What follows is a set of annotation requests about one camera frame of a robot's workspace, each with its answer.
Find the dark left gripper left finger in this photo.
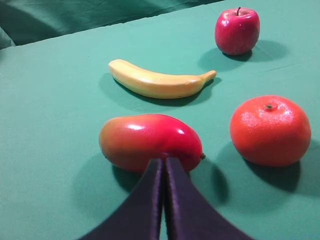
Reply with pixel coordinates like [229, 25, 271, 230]
[81, 159, 164, 240]

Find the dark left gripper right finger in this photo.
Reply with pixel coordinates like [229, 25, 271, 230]
[163, 158, 251, 240]

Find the red yellow mango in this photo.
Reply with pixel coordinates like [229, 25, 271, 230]
[98, 114, 206, 173]

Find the orange tangerine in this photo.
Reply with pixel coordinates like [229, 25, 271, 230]
[229, 95, 312, 167]

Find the yellow banana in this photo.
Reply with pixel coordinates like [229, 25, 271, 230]
[108, 59, 217, 99]

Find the red apple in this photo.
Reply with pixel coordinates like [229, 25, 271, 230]
[214, 7, 260, 56]

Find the green backdrop cloth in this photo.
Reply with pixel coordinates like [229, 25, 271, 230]
[0, 0, 211, 49]

